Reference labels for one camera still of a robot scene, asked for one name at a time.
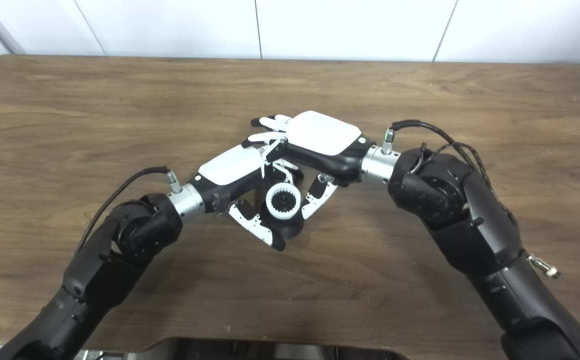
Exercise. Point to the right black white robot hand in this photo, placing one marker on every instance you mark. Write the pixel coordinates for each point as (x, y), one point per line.
(322, 132)

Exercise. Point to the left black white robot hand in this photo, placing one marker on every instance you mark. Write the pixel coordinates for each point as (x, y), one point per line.
(230, 167)

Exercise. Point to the round black part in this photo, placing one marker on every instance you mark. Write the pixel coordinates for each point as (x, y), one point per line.
(290, 229)

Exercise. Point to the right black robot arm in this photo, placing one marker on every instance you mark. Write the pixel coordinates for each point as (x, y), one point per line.
(470, 225)

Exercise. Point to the gray wall corner post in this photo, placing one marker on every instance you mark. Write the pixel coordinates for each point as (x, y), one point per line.
(5, 30)

